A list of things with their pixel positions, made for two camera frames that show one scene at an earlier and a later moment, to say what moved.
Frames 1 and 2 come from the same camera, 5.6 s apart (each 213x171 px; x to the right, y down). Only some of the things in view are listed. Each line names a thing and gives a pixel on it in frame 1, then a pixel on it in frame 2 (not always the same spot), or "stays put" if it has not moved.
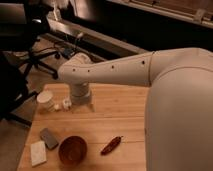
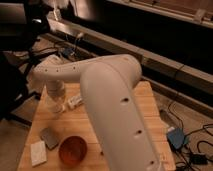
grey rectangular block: (49, 138) stays put
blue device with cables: (68, 51) stays put
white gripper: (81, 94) → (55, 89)
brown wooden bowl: (73, 150) stays put
